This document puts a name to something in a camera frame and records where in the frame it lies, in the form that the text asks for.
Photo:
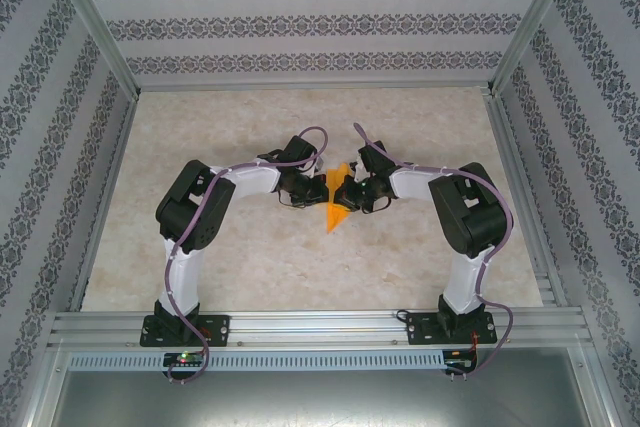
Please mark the grey sheet metal tray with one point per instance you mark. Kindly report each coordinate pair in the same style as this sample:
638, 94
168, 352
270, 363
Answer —
320, 402

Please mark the aluminium mounting rail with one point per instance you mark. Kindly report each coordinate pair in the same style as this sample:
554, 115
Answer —
315, 327

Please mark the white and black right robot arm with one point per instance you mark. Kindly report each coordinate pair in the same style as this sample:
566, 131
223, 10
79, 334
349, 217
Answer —
412, 184

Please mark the aluminium frame back beam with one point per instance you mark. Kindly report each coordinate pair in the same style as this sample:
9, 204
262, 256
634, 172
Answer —
315, 86

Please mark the orange cloth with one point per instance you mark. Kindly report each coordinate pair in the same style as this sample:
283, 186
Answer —
334, 219

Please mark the aluminium frame post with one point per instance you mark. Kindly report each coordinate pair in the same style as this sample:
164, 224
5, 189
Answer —
531, 22
97, 22

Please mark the aluminium table side rail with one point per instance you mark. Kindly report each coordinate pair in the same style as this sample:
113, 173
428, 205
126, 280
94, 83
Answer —
522, 197
106, 197

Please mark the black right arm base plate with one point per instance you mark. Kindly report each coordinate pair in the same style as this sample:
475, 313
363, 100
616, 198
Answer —
422, 329

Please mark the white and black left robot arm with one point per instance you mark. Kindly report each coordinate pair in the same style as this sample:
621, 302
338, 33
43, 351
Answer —
250, 182

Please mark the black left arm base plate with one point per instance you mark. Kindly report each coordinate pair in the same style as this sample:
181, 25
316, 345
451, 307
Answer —
217, 329

